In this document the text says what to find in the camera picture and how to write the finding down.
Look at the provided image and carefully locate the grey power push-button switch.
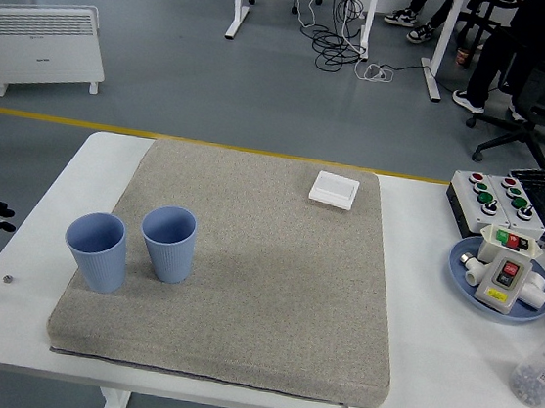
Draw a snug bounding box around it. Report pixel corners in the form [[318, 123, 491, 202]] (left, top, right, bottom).
[[473, 249, 536, 313]]

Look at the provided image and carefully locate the white electric panel heater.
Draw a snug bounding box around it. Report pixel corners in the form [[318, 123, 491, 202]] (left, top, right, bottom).
[[0, 0, 114, 110]]

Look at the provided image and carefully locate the white floor cable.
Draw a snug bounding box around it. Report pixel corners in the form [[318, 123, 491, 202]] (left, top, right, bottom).
[[353, 60, 395, 86]]

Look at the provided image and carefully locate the white desk frame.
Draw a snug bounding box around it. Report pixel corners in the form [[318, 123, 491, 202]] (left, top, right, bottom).
[[223, 0, 381, 62], [415, 0, 469, 106]]

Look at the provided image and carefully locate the white push-button control box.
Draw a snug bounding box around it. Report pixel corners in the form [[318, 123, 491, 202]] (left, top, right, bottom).
[[440, 168, 521, 245], [480, 172, 545, 241]]

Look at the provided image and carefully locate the blue ribbed plastic cup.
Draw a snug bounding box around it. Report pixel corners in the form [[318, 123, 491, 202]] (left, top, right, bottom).
[[134, 203, 201, 288], [58, 208, 133, 296]]

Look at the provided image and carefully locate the clear bottle with red cap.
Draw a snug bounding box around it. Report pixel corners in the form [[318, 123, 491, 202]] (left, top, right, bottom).
[[506, 314, 545, 408]]

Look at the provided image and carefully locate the seated person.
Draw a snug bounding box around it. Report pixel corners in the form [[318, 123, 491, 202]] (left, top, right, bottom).
[[450, 0, 545, 122]]

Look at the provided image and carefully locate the white pipe fitting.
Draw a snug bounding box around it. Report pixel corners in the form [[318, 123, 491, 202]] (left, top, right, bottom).
[[456, 252, 489, 289], [516, 269, 545, 311]]

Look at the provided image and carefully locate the black floor cable bundle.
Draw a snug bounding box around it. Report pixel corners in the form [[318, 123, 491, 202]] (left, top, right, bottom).
[[295, 0, 376, 76]]

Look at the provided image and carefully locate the blue plate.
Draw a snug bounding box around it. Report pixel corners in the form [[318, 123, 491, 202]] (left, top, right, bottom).
[[442, 232, 545, 326]]

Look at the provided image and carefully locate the cream three-button switch box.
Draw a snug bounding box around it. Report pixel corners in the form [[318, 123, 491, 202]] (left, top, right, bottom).
[[476, 222, 545, 270]]

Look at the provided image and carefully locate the white table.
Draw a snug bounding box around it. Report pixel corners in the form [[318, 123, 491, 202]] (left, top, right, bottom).
[[0, 118, 545, 408]]

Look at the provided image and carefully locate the white wall switch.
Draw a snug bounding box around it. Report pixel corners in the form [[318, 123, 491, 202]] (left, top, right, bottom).
[[306, 168, 363, 213]]

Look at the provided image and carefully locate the grey-brown cushion mat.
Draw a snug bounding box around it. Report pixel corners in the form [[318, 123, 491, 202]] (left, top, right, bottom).
[[41, 127, 416, 408]]

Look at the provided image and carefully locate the person with black-white sneakers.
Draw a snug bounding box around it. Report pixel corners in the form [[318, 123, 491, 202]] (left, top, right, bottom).
[[381, 0, 457, 49]]

